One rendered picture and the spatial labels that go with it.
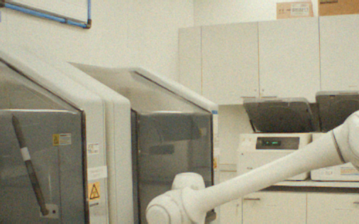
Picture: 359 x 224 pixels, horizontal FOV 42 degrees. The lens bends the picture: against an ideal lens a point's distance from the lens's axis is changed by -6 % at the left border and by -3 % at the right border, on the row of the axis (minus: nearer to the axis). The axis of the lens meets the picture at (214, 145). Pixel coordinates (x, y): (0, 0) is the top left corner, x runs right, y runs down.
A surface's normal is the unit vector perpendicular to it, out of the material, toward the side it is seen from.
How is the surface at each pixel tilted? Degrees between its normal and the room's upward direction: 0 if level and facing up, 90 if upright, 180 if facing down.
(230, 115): 90
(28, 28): 90
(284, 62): 90
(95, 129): 90
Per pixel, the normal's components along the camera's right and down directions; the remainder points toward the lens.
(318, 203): -0.40, 0.05
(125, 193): 0.93, 0.00
